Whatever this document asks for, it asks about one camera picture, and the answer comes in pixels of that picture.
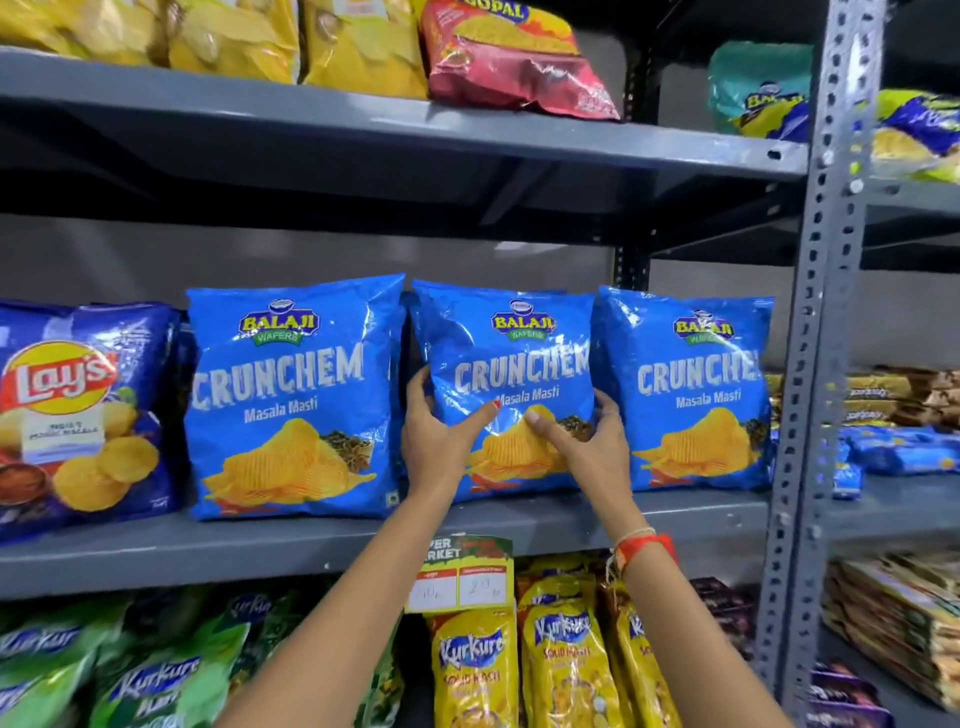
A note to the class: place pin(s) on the person's left hand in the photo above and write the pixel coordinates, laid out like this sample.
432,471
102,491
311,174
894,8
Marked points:
435,450

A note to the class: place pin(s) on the person's right hand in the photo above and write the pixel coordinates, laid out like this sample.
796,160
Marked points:
604,469

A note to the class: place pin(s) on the person's left thumb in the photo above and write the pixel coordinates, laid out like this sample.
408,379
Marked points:
474,421

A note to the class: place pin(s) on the person's right thumb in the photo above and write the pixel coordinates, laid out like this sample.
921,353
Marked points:
546,429

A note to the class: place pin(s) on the blue wavy chips bag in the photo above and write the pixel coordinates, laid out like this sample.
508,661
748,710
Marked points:
510,345
690,390
292,390

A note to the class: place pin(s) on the person's right forearm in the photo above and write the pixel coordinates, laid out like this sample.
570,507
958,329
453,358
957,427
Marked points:
690,637

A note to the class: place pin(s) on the person's left forearm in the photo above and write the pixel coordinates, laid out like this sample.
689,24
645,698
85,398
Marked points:
352,615

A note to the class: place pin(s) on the red thread wristband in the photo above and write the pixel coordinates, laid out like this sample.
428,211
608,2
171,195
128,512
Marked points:
643,546

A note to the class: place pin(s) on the green and red price tag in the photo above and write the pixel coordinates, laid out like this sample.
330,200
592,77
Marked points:
459,576

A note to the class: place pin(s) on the dark purple snack packet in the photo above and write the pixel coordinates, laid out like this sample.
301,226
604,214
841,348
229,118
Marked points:
844,697
727,611

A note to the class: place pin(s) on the grey metal shelf board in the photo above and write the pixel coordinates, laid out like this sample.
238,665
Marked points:
225,544
300,112

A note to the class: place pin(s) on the green snack bag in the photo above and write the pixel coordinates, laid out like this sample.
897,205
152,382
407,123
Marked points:
259,619
161,682
384,686
45,660

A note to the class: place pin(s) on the grey perforated rack upright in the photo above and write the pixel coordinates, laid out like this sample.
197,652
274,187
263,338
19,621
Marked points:
821,337

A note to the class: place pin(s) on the stack of brown gold packets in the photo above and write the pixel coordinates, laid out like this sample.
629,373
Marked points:
892,397

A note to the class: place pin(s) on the pile of small blue packets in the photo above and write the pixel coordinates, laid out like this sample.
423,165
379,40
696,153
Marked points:
900,450

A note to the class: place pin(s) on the red and yellow snack bag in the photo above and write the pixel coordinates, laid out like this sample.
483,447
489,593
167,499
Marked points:
510,60

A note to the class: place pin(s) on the yellow chips bag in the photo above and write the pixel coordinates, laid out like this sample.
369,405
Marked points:
364,49
82,26
232,37

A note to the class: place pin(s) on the dark blue potato chips bag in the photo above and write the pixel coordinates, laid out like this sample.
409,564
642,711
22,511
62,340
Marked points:
75,420

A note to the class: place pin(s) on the stack of tan flat packets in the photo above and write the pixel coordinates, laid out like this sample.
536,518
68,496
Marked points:
900,622

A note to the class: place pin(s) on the teal snack bag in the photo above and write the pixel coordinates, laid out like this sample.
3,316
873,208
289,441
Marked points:
757,71

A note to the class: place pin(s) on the grey metal side rack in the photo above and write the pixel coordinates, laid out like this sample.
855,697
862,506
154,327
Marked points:
911,225

